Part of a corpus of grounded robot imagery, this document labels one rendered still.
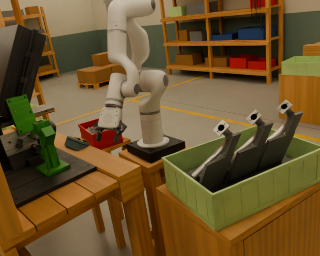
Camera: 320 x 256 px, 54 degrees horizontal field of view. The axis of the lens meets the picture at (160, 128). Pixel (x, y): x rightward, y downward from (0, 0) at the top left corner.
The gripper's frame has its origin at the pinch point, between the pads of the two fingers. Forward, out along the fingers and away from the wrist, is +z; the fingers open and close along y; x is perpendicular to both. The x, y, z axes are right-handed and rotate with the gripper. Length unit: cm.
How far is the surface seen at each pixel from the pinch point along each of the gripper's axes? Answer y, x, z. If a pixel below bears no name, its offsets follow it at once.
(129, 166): 2.6, 22.1, 8.6
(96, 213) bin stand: -59, 103, 40
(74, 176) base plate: -21.9, 12.1, 17.6
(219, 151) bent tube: 50, 8, -1
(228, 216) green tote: 56, 7, 25
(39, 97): -266, 228, -98
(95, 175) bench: -13.4, 17.7, 15.4
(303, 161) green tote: 83, 25, -3
